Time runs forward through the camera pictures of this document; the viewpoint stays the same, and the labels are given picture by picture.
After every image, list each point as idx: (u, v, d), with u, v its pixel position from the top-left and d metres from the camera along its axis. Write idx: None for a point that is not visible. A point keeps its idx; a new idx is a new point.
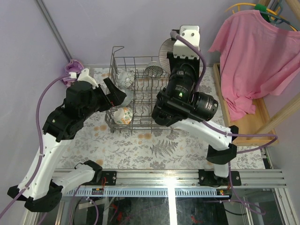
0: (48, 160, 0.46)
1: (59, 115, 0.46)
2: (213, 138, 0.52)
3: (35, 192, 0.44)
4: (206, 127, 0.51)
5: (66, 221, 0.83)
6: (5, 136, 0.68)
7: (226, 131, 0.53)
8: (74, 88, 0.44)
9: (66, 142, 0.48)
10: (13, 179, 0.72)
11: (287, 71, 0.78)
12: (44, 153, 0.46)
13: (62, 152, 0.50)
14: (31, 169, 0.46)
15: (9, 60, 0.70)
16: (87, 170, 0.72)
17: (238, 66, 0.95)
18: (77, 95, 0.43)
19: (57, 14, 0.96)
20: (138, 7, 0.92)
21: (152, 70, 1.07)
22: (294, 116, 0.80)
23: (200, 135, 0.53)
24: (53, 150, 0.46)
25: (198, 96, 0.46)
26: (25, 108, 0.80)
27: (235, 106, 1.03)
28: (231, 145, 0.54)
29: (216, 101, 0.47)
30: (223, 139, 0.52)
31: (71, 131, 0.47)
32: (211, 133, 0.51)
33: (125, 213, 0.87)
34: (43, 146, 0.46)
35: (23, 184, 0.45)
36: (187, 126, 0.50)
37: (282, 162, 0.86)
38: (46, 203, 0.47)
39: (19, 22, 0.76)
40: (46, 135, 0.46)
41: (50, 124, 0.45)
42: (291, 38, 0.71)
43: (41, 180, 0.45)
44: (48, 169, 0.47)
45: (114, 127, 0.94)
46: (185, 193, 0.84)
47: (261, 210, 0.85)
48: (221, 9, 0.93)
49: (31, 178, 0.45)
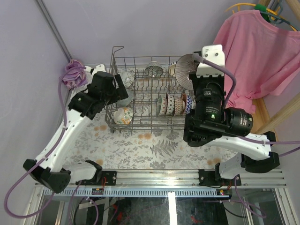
0: (69, 133, 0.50)
1: (84, 95, 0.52)
2: (250, 150, 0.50)
3: (52, 164, 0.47)
4: (239, 139, 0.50)
5: (66, 221, 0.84)
6: (5, 136, 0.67)
7: (263, 140, 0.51)
8: (101, 74, 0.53)
9: (87, 120, 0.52)
10: (13, 180, 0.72)
11: (287, 71, 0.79)
12: (67, 126, 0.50)
13: (81, 131, 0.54)
14: (51, 142, 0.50)
15: (9, 59, 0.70)
16: (91, 165, 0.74)
17: (238, 66, 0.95)
18: (102, 80, 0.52)
19: (57, 14, 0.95)
20: (138, 7, 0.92)
21: (152, 70, 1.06)
22: (294, 116, 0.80)
23: (236, 148, 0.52)
24: (76, 125, 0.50)
25: (231, 114, 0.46)
26: (25, 108, 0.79)
27: (235, 106, 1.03)
28: (272, 153, 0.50)
29: (250, 115, 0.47)
30: (261, 149, 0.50)
31: (93, 110, 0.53)
32: (246, 145, 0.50)
33: (125, 213, 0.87)
34: (67, 120, 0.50)
35: (41, 156, 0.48)
36: (221, 140, 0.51)
37: (282, 162, 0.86)
38: (58, 180, 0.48)
39: (18, 22, 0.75)
40: (71, 111, 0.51)
41: (76, 102, 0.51)
42: (291, 38, 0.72)
43: (60, 153, 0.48)
44: (67, 144, 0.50)
45: (114, 127, 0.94)
46: (185, 193, 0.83)
47: (262, 213, 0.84)
48: (221, 9, 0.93)
49: (51, 149, 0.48)
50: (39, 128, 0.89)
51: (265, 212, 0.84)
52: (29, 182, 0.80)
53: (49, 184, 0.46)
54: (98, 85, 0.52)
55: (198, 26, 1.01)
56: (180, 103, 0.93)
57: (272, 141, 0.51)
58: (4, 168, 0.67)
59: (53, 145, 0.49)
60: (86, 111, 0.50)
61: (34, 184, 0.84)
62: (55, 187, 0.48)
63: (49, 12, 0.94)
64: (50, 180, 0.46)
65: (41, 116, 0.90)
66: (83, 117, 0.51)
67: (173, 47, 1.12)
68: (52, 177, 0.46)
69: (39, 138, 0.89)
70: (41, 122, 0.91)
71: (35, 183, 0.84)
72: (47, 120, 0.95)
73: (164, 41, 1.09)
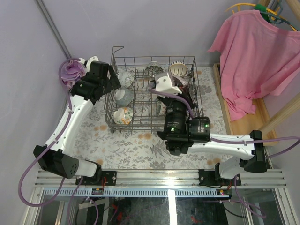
0: (75, 116, 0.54)
1: (85, 83, 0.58)
2: (230, 151, 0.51)
3: (63, 145, 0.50)
4: (215, 142, 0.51)
5: (66, 221, 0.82)
6: (5, 136, 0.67)
7: (243, 139, 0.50)
8: (97, 63, 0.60)
9: (90, 105, 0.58)
10: (13, 180, 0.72)
11: (287, 71, 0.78)
12: (72, 110, 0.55)
13: (84, 116, 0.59)
14: (59, 127, 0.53)
15: (9, 59, 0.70)
16: (92, 162, 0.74)
17: (238, 66, 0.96)
18: (99, 67, 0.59)
19: (57, 14, 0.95)
20: (138, 7, 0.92)
21: (152, 69, 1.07)
22: (295, 116, 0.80)
23: (220, 151, 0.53)
24: (81, 108, 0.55)
25: (190, 123, 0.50)
26: (25, 108, 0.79)
27: (235, 106, 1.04)
28: (256, 151, 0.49)
29: (207, 121, 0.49)
30: (242, 149, 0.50)
31: (95, 95, 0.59)
32: (225, 147, 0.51)
33: (125, 213, 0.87)
34: (72, 104, 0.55)
35: (51, 139, 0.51)
36: (198, 147, 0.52)
37: (282, 162, 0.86)
38: (68, 163, 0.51)
39: (18, 22, 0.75)
40: (74, 96, 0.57)
41: (78, 88, 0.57)
42: (291, 38, 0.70)
43: (69, 135, 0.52)
44: (74, 126, 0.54)
45: (114, 127, 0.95)
46: (185, 193, 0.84)
47: (262, 213, 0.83)
48: (221, 9, 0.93)
49: (61, 132, 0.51)
50: (39, 127, 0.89)
51: (264, 212, 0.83)
52: (29, 181, 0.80)
53: (62, 166, 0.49)
54: (95, 72, 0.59)
55: (198, 26, 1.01)
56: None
57: (254, 139, 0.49)
58: (3, 168, 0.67)
59: (62, 128, 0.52)
60: (89, 95, 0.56)
61: (34, 184, 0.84)
62: (66, 169, 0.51)
63: (49, 12, 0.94)
64: (63, 161, 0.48)
65: (41, 116, 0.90)
66: (86, 101, 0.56)
67: (173, 47, 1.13)
68: (64, 159, 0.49)
69: (39, 138, 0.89)
70: (41, 122, 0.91)
71: (35, 182, 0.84)
72: (47, 120, 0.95)
73: (164, 41, 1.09)
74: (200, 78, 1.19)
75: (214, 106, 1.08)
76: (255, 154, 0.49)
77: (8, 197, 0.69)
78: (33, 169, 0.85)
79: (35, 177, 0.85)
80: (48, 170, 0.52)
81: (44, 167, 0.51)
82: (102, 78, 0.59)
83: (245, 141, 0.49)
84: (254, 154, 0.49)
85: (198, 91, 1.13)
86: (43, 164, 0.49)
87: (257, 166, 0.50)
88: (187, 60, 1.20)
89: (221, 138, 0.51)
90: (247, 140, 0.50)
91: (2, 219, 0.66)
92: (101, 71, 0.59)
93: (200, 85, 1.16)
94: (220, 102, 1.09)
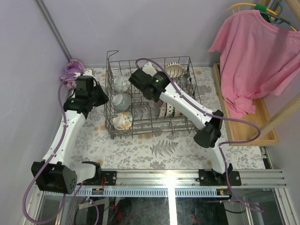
0: (71, 129, 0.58)
1: (74, 99, 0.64)
2: (192, 114, 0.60)
3: (62, 157, 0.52)
4: (183, 100, 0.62)
5: (66, 221, 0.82)
6: (5, 136, 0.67)
7: (206, 111, 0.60)
8: (82, 78, 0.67)
9: (83, 118, 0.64)
10: (14, 181, 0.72)
11: (287, 71, 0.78)
12: (67, 124, 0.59)
13: (77, 130, 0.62)
14: (55, 142, 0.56)
15: (10, 59, 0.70)
16: (89, 164, 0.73)
17: (238, 66, 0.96)
18: (85, 82, 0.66)
19: (56, 14, 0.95)
20: (139, 7, 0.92)
21: None
22: (294, 116, 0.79)
23: (182, 109, 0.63)
24: (75, 121, 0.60)
25: (140, 80, 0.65)
26: (25, 107, 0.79)
27: (235, 106, 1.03)
28: (208, 123, 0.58)
29: (157, 73, 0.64)
30: (200, 116, 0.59)
31: (86, 109, 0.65)
32: (190, 108, 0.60)
33: (125, 213, 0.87)
34: (67, 119, 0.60)
35: (49, 154, 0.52)
36: (171, 99, 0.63)
37: (282, 162, 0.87)
38: (68, 177, 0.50)
39: (18, 22, 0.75)
40: (67, 112, 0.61)
41: (70, 104, 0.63)
42: (291, 38, 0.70)
43: (66, 147, 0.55)
44: (70, 139, 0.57)
45: (114, 133, 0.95)
46: (185, 193, 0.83)
47: (260, 208, 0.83)
48: (221, 9, 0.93)
49: (58, 145, 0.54)
50: (39, 128, 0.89)
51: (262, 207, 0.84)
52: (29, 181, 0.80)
53: (63, 179, 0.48)
54: (82, 87, 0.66)
55: (198, 26, 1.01)
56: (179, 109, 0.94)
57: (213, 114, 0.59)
58: (4, 169, 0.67)
59: (58, 142, 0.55)
60: (81, 109, 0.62)
61: (34, 184, 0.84)
62: (67, 182, 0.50)
63: (48, 12, 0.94)
64: (63, 173, 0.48)
65: (41, 116, 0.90)
66: (79, 114, 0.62)
67: (173, 46, 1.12)
68: (64, 170, 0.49)
69: (39, 138, 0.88)
70: (41, 122, 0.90)
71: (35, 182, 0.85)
72: (47, 120, 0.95)
73: (164, 41, 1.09)
74: (200, 78, 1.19)
75: (214, 106, 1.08)
76: (206, 124, 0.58)
77: (9, 197, 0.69)
78: None
79: None
80: (46, 187, 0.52)
81: (41, 184, 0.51)
82: (89, 93, 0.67)
83: (206, 113, 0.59)
84: (206, 125, 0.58)
85: (198, 91, 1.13)
86: (42, 181, 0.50)
87: (206, 137, 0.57)
88: (183, 60, 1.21)
89: (191, 100, 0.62)
90: (208, 112, 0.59)
91: (2, 219, 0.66)
92: (87, 85, 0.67)
93: (200, 85, 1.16)
94: (220, 101, 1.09)
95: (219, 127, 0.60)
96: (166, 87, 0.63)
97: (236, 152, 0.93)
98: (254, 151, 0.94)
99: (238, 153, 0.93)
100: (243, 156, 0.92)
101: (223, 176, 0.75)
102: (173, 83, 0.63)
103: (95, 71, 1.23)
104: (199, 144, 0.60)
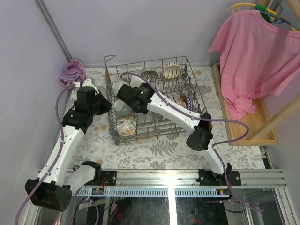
0: (67, 146, 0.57)
1: (74, 112, 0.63)
2: (180, 120, 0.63)
3: (56, 177, 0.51)
4: (170, 108, 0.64)
5: (67, 221, 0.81)
6: (5, 135, 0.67)
7: (192, 115, 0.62)
8: (83, 91, 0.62)
9: (81, 133, 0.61)
10: (14, 181, 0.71)
11: (287, 71, 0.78)
12: (64, 140, 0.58)
13: (76, 145, 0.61)
14: (50, 159, 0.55)
15: (10, 60, 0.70)
16: (87, 168, 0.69)
17: (238, 66, 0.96)
18: (86, 96, 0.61)
19: (57, 14, 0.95)
20: (139, 7, 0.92)
21: (151, 74, 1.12)
22: (294, 116, 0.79)
23: (170, 117, 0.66)
24: (72, 137, 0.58)
25: (126, 95, 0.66)
26: (25, 107, 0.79)
27: (235, 106, 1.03)
28: (197, 127, 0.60)
29: (142, 85, 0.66)
30: (188, 121, 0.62)
31: (86, 123, 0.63)
32: (177, 115, 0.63)
33: (125, 213, 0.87)
34: (64, 134, 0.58)
35: (44, 172, 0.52)
36: (157, 108, 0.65)
37: (283, 162, 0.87)
38: (62, 196, 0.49)
39: (18, 22, 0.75)
40: (65, 127, 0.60)
41: (69, 119, 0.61)
42: (291, 38, 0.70)
43: (61, 166, 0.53)
44: (66, 156, 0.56)
45: (119, 139, 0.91)
46: (185, 193, 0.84)
47: (260, 207, 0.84)
48: (221, 9, 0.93)
49: (53, 164, 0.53)
50: (39, 128, 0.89)
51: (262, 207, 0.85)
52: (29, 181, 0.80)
53: (56, 198, 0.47)
54: (82, 101, 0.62)
55: (198, 26, 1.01)
56: (181, 103, 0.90)
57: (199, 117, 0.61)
58: (4, 168, 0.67)
59: (54, 160, 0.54)
60: (80, 124, 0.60)
61: None
62: (59, 202, 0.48)
63: (48, 12, 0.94)
64: (56, 193, 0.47)
65: (41, 116, 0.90)
66: (78, 130, 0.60)
67: (173, 47, 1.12)
68: (58, 190, 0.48)
69: (39, 138, 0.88)
70: (41, 122, 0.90)
71: None
72: (47, 120, 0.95)
73: (164, 41, 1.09)
74: (200, 78, 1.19)
75: (214, 106, 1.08)
76: (195, 128, 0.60)
77: (9, 197, 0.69)
78: (33, 169, 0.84)
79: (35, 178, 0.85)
80: (40, 203, 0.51)
81: (35, 200, 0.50)
82: (89, 105, 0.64)
83: (193, 116, 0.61)
84: (195, 129, 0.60)
85: (198, 91, 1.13)
86: (35, 198, 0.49)
87: (198, 140, 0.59)
88: (180, 60, 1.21)
89: (176, 107, 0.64)
90: (195, 116, 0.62)
91: (1, 219, 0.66)
92: (88, 98, 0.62)
93: (200, 85, 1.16)
94: (220, 101, 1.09)
95: (209, 129, 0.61)
96: (152, 98, 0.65)
97: (236, 152, 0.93)
98: (254, 151, 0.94)
99: (238, 153, 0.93)
100: (243, 156, 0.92)
101: (223, 176, 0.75)
102: (158, 93, 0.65)
103: (95, 71, 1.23)
104: (192, 147, 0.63)
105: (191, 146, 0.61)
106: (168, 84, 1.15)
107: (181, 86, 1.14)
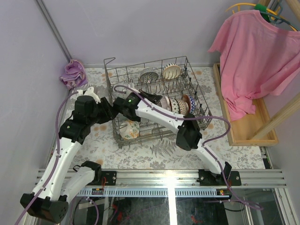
0: (63, 159, 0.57)
1: (71, 123, 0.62)
2: (165, 122, 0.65)
3: (51, 191, 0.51)
4: (155, 111, 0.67)
5: (66, 221, 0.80)
6: (5, 135, 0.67)
7: (176, 116, 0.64)
8: (80, 101, 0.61)
9: (78, 145, 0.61)
10: (13, 181, 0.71)
11: (287, 71, 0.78)
12: (60, 154, 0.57)
13: (72, 157, 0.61)
14: (46, 173, 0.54)
15: (10, 59, 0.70)
16: (86, 171, 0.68)
17: (238, 66, 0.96)
18: (83, 107, 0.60)
19: (56, 14, 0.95)
20: (139, 7, 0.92)
21: (151, 76, 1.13)
22: (294, 116, 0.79)
23: (157, 120, 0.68)
24: (69, 150, 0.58)
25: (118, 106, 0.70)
26: (25, 107, 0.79)
27: (235, 106, 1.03)
28: (180, 126, 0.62)
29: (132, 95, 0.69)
30: (172, 122, 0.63)
31: (82, 135, 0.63)
32: (161, 117, 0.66)
33: (125, 213, 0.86)
34: (60, 148, 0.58)
35: (39, 187, 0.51)
36: (144, 114, 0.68)
37: (282, 162, 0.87)
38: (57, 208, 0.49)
39: (19, 22, 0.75)
40: (62, 139, 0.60)
41: (66, 131, 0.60)
42: (291, 38, 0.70)
43: (56, 181, 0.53)
44: (62, 170, 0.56)
45: (123, 142, 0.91)
46: (185, 193, 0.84)
47: (260, 206, 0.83)
48: (221, 9, 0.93)
49: (48, 178, 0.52)
50: (39, 128, 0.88)
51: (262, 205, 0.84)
52: (29, 181, 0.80)
53: (51, 213, 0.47)
54: (80, 111, 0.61)
55: (198, 26, 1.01)
56: (183, 105, 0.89)
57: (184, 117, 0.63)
58: (4, 168, 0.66)
59: (49, 174, 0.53)
60: (76, 136, 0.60)
61: (34, 185, 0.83)
62: (55, 215, 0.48)
63: (48, 12, 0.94)
64: (51, 207, 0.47)
65: (41, 116, 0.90)
66: (74, 142, 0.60)
67: (173, 46, 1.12)
68: (53, 205, 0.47)
69: (39, 138, 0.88)
70: (41, 122, 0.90)
71: (35, 182, 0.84)
72: (47, 120, 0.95)
73: (165, 41, 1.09)
74: (200, 78, 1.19)
75: (214, 106, 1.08)
76: (179, 127, 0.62)
77: (9, 197, 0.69)
78: (33, 169, 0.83)
79: (35, 178, 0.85)
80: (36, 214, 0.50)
81: (32, 212, 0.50)
82: (87, 116, 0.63)
83: (177, 117, 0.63)
84: (179, 128, 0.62)
85: (198, 91, 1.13)
86: (31, 211, 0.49)
87: (183, 140, 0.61)
88: (180, 60, 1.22)
89: (161, 109, 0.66)
90: (178, 116, 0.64)
91: (1, 220, 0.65)
92: (86, 109, 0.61)
93: (200, 85, 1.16)
94: (220, 101, 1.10)
95: (196, 128, 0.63)
96: (138, 104, 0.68)
97: (236, 152, 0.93)
98: (254, 152, 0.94)
99: (238, 153, 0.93)
100: (243, 156, 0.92)
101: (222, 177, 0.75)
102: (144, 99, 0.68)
103: (94, 71, 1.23)
104: (183, 148, 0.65)
105: (182, 145, 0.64)
106: (168, 84, 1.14)
107: (182, 86, 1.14)
